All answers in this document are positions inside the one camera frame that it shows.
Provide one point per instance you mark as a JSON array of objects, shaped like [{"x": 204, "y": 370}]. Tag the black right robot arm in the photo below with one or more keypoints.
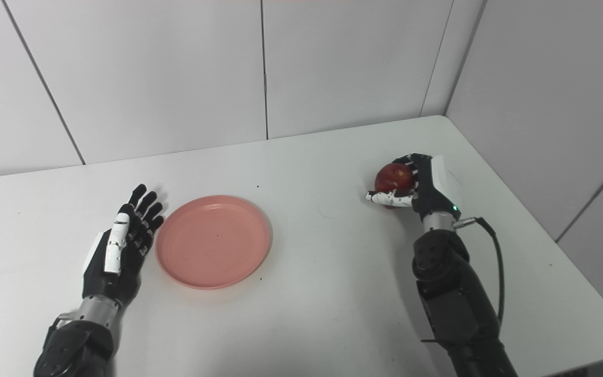
[{"x": 456, "y": 303}]

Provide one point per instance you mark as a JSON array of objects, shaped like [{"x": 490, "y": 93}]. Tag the red apple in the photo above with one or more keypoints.
[{"x": 393, "y": 178}]

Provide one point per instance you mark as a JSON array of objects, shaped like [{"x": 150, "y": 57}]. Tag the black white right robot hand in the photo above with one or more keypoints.
[{"x": 432, "y": 196}]

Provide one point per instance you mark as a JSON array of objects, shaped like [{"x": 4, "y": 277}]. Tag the pink round plate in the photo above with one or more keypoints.
[{"x": 212, "y": 243}]

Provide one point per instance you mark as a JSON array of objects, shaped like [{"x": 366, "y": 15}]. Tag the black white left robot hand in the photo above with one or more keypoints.
[{"x": 123, "y": 272}]

